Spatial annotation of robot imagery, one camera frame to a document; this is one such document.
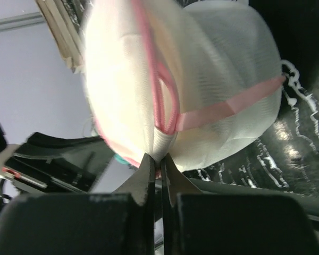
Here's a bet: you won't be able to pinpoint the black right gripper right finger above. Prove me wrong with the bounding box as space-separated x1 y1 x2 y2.
161 155 202 208

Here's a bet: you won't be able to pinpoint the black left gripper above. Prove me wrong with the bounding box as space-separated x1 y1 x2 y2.
0 125 114 197

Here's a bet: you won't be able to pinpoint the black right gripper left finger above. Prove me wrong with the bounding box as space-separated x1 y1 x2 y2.
114 154 155 206

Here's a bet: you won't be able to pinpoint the white pink mesh laundry bag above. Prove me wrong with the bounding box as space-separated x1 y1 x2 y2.
83 1 284 172

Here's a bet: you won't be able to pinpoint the teal cat-ear headphones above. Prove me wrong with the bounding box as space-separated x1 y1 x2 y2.
114 154 132 165

